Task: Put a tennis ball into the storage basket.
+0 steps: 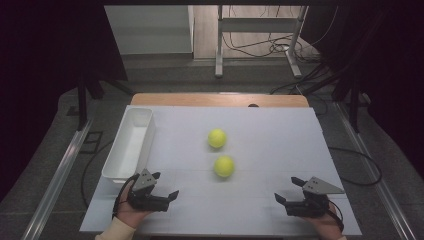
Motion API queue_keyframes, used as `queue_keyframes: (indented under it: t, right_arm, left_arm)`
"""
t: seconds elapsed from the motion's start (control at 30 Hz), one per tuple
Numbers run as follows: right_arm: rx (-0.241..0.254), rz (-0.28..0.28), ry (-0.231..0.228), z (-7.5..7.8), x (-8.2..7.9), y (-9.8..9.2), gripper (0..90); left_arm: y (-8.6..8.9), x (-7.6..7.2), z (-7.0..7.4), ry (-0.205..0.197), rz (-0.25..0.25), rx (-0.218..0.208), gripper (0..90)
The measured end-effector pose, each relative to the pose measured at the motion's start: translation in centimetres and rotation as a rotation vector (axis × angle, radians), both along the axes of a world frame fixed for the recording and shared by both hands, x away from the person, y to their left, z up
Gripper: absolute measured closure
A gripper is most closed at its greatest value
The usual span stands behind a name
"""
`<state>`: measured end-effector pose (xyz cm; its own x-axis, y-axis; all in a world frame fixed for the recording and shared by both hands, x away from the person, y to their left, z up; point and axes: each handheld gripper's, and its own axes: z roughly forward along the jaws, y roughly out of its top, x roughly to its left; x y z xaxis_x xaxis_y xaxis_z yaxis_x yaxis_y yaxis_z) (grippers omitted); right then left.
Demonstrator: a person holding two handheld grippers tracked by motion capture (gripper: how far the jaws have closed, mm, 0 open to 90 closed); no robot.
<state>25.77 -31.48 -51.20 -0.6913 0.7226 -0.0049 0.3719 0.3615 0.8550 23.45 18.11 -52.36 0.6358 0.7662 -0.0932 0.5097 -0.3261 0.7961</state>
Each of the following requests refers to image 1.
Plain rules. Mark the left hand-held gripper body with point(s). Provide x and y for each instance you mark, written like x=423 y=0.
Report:
x=145 y=181

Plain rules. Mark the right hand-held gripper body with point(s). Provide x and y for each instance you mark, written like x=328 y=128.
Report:
x=313 y=203

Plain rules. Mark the white plastic bin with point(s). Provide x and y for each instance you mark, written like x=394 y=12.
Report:
x=131 y=146

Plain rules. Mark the yellow tennis ball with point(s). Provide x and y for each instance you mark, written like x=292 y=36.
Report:
x=224 y=166
x=217 y=138

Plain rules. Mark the person's right hand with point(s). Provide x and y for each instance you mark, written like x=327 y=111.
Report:
x=328 y=226

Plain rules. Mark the person's left hand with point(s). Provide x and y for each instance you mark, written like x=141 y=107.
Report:
x=128 y=215

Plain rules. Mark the wooden table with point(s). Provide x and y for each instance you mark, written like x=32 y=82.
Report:
x=216 y=100

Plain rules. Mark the black stand legs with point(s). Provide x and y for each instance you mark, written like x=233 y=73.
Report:
x=81 y=103
x=353 y=100

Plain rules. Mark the black curtain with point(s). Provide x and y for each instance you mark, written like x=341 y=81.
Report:
x=383 y=66
x=40 y=66

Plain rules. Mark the white cabinet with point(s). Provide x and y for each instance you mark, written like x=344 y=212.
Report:
x=150 y=30

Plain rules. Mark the aluminium floor rail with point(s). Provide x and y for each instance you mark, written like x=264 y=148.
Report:
x=376 y=180
x=56 y=180

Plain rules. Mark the grey metal stand frame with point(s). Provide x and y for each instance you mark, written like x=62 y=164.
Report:
x=258 y=25

